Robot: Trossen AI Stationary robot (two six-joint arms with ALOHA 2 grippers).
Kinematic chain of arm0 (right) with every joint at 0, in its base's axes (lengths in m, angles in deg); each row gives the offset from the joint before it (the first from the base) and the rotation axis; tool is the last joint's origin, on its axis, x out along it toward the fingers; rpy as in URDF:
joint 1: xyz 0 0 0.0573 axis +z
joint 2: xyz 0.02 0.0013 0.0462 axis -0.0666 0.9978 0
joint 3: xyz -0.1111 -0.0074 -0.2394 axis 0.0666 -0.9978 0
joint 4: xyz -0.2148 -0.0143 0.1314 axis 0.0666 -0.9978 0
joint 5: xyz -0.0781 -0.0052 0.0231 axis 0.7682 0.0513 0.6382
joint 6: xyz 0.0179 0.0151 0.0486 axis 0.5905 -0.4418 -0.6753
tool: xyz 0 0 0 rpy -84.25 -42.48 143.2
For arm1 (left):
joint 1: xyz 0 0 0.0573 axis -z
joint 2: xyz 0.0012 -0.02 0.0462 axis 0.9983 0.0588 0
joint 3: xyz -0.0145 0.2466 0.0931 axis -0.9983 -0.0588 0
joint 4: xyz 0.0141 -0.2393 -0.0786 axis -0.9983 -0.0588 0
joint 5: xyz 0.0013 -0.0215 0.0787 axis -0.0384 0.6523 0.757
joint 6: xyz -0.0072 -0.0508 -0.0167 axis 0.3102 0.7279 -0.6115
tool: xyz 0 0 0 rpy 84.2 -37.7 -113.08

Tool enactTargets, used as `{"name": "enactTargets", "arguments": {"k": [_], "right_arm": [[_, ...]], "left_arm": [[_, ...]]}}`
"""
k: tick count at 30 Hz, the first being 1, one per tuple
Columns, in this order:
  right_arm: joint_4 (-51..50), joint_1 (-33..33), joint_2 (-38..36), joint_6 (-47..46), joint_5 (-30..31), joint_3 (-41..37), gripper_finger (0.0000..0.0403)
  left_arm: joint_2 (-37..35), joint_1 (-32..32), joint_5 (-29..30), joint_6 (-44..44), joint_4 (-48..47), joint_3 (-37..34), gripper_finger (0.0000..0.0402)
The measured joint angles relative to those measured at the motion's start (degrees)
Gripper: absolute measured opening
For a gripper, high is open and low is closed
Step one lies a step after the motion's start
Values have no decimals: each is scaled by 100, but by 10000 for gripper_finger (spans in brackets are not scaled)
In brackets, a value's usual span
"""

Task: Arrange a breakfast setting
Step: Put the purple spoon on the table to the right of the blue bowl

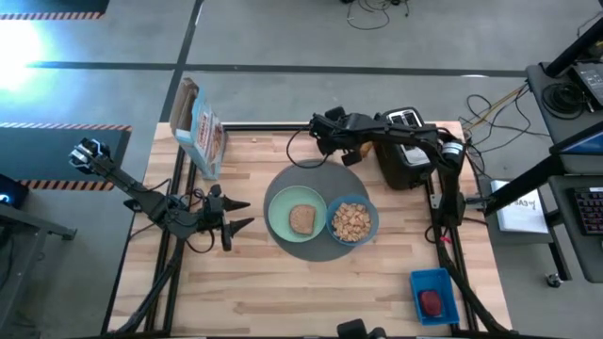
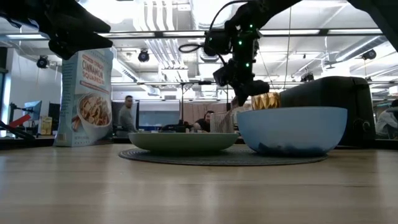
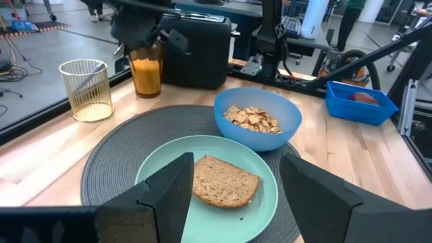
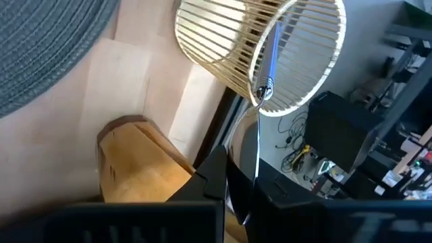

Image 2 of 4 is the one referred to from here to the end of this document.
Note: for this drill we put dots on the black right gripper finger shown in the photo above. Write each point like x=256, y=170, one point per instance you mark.
x=252, y=88

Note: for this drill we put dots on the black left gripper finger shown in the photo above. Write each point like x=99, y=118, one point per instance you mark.
x=77, y=37

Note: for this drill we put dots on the amber tumbler with juice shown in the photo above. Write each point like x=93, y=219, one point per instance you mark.
x=267, y=101

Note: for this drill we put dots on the cinnamon squares cereal box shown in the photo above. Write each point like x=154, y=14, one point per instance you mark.
x=84, y=124

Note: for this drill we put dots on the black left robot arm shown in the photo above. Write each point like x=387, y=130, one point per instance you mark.
x=25, y=12

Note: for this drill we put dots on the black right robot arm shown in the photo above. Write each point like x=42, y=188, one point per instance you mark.
x=267, y=9

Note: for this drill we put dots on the black ceiling spotlight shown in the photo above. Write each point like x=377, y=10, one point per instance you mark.
x=42, y=62
x=143, y=56
x=369, y=54

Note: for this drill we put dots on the person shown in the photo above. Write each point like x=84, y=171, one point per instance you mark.
x=127, y=118
x=385, y=121
x=205, y=123

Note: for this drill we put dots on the blue plastic bowl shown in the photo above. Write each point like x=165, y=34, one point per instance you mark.
x=292, y=130

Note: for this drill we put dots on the grey round woven placemat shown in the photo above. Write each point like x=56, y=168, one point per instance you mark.
x=217, y=159

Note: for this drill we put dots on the black computer monitor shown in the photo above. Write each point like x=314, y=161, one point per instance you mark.
x=33, y=110

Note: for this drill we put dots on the mint green plate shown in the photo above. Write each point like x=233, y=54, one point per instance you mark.
x=183, y=143

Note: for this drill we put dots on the black toaster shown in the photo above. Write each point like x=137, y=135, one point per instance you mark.
x=342, y=93

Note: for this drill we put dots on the yellow box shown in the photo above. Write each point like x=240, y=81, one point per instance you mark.
x=46, y=126

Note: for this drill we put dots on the red bar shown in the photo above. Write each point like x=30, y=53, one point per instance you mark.
x=15, y=120

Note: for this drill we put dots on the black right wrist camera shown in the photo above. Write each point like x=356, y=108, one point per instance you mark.
x=217, y=42

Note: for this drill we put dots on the black metal rack frame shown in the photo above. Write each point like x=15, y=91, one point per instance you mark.
x=192, y=82

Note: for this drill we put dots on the black aluminium table frame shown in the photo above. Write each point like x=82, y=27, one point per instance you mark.
x=25, y=142

